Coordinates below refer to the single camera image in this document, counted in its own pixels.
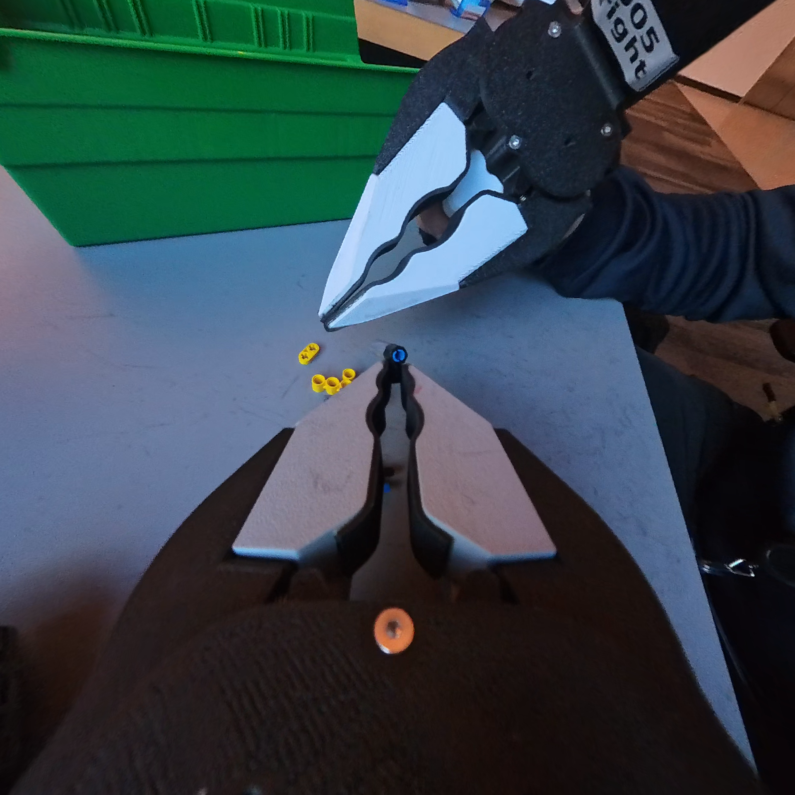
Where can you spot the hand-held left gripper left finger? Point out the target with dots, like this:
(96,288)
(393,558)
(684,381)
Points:
(310,490)

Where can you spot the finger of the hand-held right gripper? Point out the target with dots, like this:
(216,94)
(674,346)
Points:
(459,248)
(410,180)

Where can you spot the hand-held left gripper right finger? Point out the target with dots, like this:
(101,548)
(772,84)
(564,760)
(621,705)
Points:
(478,490)

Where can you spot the yellow triangular hole connector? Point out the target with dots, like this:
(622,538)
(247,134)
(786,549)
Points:
(332,384)

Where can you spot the black blue pin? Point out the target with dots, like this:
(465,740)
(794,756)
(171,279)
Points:
(396,357)

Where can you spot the green plastic bin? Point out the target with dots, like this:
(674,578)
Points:
(186,155)

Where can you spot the person's right forearm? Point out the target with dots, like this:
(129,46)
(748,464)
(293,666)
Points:
(683,248)

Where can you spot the grey desk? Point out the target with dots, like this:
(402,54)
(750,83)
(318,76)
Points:
(186,310)

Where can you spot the person's right hand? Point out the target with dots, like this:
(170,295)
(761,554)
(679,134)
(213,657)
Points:
(433,223)

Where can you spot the small blue box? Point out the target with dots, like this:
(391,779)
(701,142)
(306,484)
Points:
(470,7)

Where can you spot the yellow two-hole piece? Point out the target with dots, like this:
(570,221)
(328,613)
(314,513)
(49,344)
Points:
(309,354)

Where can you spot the person's dark clothing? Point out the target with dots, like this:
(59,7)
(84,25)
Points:
(733,466)

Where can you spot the metal key clip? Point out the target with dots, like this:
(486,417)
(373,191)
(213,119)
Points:
(733,566)

